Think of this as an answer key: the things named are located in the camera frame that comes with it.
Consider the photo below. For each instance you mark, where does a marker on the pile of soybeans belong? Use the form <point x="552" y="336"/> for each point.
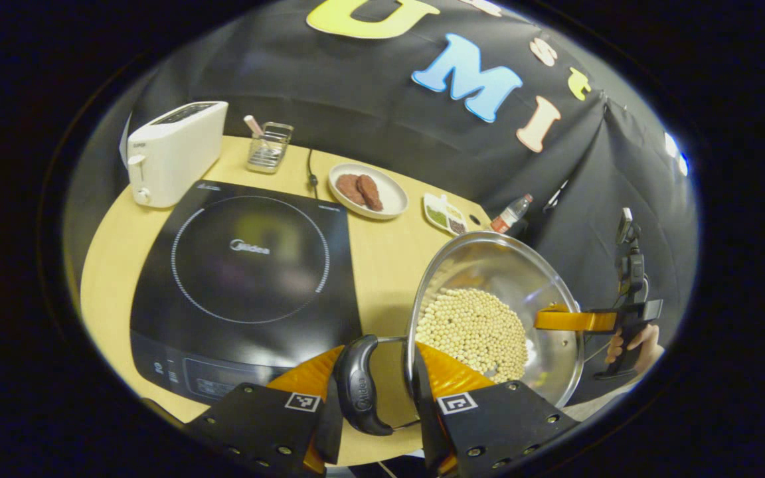
<point x="469" y="332"/>

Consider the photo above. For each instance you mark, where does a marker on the white divided tray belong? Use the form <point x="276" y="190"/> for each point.
<point x="442" y="201"/>

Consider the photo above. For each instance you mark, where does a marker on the black induction cooktop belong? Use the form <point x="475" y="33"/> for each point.
<point x="243" y="299"/>

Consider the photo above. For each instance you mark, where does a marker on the pile of dark red beans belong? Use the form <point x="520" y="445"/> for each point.
<point x="457" y="226"/>

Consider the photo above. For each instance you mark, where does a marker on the pile of green beans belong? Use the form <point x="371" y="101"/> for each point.
<point x="436" y="216"/>

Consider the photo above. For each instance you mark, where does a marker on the clear glass holder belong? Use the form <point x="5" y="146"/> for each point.
<point x="269" y="156"/>

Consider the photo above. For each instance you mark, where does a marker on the pink straw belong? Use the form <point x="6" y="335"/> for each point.
<point x="253" y="125"/>

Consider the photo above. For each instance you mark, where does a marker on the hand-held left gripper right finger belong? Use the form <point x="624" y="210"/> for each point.
<point x="430" y="425"/>

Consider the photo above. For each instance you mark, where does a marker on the pile of pale beans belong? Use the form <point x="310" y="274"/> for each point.
<point x="454" y="210"/>

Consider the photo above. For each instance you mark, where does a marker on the white toaster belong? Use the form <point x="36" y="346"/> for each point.
<point x="176" y="156"/>

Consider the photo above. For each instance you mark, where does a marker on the white oval plate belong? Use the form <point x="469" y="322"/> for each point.
<point x="392" y="192"/>

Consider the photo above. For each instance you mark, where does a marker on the black backdrop cloth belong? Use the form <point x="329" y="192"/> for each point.
<point x="356" y="99"/>

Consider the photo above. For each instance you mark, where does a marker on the brown meat patty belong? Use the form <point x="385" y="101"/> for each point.
<point x="370" y="192"/>
<point x="349" y="189"/>

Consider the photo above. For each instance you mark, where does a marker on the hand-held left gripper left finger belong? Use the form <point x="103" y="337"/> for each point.
<point x="329" y="431"/>

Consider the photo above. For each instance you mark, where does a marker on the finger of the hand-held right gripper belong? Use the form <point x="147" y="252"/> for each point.
<point x="575" y="320"/>

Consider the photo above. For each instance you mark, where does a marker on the clear water bottle red label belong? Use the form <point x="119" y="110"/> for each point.
<point x="509" y="216"/>

